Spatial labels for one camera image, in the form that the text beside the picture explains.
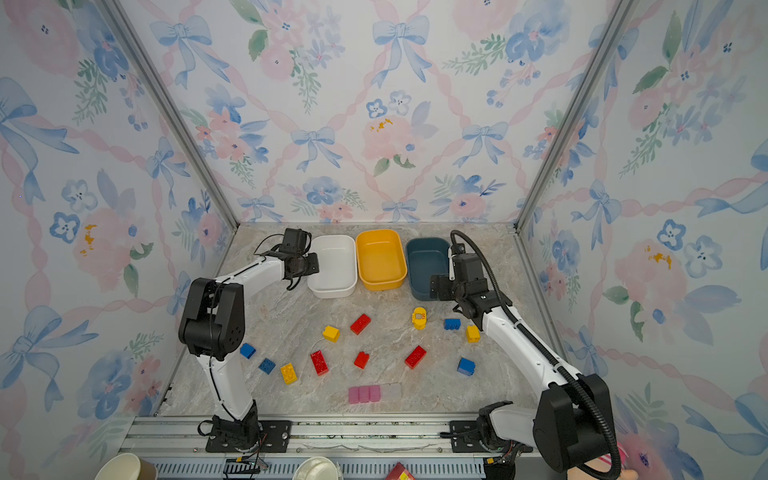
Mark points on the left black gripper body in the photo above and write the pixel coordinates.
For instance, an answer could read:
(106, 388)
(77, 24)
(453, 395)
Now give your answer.
(309, 264)

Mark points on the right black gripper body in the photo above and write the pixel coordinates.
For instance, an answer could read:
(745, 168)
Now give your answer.
(458, 295)

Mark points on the dark teal plastic container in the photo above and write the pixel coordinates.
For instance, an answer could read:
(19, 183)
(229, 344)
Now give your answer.
(425, 257)

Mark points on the yellow small lego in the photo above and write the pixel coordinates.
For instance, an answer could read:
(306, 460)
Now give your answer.
(472, 334)

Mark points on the yellow rounded 120 lego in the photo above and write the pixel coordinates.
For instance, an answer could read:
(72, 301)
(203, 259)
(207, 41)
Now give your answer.
(419, 318)

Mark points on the white plastic container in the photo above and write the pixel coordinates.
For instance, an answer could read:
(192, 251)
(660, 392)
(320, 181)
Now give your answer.
(337, 260)

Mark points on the blue square lego brick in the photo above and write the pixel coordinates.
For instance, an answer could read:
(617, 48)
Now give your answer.
(466, 367)

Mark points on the yellow square lego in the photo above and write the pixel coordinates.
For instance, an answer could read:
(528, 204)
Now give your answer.
(331, 334)

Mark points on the red long lego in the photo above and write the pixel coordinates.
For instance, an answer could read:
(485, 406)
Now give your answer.
(360, 324)
(319, 363)

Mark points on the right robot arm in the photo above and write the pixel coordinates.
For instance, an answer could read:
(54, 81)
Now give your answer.
(572, 425)

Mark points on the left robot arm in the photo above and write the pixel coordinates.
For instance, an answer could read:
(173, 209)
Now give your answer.
(213, 328)

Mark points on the yellow plastic container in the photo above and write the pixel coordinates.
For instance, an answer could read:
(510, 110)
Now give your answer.
(381, 260)

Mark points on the red lego right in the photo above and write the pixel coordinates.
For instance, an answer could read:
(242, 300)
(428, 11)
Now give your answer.
(415, 357)

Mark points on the blue lego far left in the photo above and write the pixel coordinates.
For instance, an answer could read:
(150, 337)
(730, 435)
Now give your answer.
(247, 350)

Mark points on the dark blue lego left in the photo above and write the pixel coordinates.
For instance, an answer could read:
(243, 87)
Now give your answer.
(267, 366)

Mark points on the red small lego centre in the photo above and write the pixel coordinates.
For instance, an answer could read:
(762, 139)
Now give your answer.
(361, 360)

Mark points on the yellow long lego left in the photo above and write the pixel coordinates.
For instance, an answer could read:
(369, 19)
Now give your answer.
(288, 374)

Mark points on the pink translucent block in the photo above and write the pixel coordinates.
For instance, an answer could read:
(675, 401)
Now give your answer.
(374, 393)

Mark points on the red box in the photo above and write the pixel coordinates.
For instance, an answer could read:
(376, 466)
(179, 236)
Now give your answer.
(400, 472)

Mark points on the white bowl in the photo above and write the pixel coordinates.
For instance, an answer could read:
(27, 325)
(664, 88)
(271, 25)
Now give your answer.
(318, 468)

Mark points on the pink plush toy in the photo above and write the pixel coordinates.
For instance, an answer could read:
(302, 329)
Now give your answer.
(601, 465)

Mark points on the paper cup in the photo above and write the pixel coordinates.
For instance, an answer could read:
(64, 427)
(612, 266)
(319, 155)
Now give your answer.
(127, 466)

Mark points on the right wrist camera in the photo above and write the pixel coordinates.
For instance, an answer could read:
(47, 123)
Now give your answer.
(467, 267)

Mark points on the aluminium rail base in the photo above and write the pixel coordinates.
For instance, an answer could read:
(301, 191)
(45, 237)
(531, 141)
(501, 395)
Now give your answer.
(361, 446)

